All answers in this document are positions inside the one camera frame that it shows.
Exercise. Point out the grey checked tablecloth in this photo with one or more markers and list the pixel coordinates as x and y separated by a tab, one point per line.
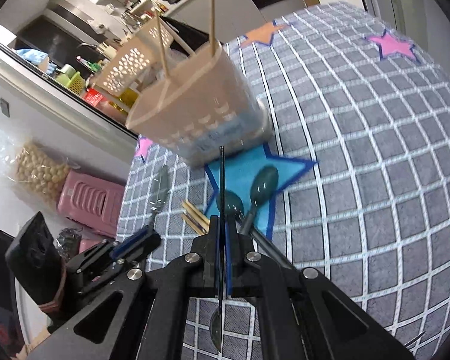
373	215

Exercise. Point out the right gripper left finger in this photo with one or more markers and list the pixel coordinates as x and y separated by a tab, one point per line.
205	278

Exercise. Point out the large steel spoon black handle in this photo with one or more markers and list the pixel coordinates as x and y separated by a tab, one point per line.
158	195

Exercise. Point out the dark green spoon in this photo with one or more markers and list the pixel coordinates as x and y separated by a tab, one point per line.
261	191
231	203

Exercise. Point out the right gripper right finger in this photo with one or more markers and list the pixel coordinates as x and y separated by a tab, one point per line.
240	279

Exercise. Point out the bag of peanuts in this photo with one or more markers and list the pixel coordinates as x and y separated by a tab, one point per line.
41	174

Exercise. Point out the cream perforated plastic chair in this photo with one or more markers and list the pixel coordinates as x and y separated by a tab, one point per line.
145	48

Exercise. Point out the dark green spoon left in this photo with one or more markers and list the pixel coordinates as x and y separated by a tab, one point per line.
231	203

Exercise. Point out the beige utensil holder caddy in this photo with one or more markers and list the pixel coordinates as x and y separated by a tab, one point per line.
205	104

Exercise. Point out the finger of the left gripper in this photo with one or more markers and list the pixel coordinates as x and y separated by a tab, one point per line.
135	249

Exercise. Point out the red plastic basket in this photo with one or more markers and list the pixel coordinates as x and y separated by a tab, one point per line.
93	97

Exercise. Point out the dark green spoon right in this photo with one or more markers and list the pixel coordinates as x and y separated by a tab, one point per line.
261	191

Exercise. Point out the wooden chopstick in caddy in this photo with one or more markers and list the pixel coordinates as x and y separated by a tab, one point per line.
212	41

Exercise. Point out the wooden chopstick on table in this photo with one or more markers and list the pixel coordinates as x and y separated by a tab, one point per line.
197	229
197	217

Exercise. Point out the black bag on floor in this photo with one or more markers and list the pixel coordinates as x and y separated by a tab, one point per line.
36	264

